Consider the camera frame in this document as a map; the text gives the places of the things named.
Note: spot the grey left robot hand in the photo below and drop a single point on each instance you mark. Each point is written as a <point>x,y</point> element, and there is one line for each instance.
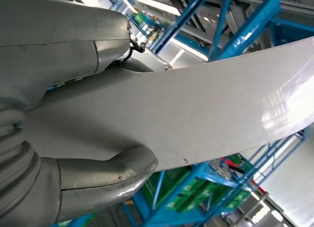
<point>61,49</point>

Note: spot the green plastic crate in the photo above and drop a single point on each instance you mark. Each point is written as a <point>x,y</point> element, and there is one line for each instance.
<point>235,199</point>
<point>172,186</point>

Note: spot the blue metal shelf rack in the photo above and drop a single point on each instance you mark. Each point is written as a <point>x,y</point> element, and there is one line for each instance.
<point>250,27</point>
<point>172,215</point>

